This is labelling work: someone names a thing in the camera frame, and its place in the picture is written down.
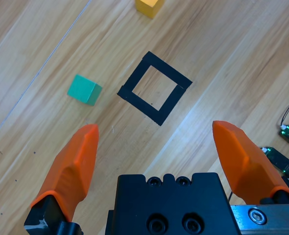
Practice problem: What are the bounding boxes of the black tape square outline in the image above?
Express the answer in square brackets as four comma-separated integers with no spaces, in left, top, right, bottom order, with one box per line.
[117,50,193,127]

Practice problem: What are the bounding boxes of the green cube block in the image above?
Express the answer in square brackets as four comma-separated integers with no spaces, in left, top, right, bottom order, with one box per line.
[67,74,103,107]

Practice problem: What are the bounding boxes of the yellow cube block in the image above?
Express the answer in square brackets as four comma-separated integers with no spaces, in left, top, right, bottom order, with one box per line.
[135,0,165,19]

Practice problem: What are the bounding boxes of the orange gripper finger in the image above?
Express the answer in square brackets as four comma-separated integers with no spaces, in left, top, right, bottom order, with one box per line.
[24,123,100,235]
[212,120,289,205]

